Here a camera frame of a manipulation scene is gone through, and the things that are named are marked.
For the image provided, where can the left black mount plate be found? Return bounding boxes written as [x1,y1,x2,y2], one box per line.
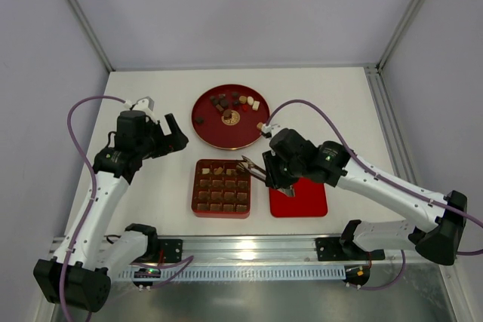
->
[158,238,183,264]

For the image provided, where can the red chocolate box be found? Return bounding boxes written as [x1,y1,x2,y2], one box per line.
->
[191,159,251,219]

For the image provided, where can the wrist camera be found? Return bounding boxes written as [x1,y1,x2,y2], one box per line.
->
[260,123,278,139]
[128,97,156,121]

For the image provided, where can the right black mount plate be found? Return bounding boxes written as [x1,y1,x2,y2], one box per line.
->
[315,237,346,262]

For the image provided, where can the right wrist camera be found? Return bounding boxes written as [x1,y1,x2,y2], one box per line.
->
[260,123,278,139]

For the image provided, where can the metal tongs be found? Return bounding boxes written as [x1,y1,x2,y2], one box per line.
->
[238,155,295,198]

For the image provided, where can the red box lid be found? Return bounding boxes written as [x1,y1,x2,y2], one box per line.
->
[269,179,328,218]

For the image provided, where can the aluminium rail frame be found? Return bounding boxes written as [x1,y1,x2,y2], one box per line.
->
[112,235,428,289]

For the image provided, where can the black mount plate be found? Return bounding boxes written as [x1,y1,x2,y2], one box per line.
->
[315,237,346,262]
[158,238,183,264]

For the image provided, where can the round red plate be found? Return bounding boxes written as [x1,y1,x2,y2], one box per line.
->
[191,84,270,150]

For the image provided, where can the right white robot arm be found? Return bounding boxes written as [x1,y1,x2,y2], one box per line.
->
[262,128,467,265]

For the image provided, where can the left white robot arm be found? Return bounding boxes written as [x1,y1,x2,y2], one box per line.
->
[33,110,189,319]

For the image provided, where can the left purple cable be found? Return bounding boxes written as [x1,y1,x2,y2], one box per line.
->
[60,95,131,322]

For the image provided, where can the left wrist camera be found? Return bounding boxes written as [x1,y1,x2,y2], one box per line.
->
[128,97,156,121]

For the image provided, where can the round brown chocolate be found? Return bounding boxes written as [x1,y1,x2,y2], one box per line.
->
[223,109,232,119]

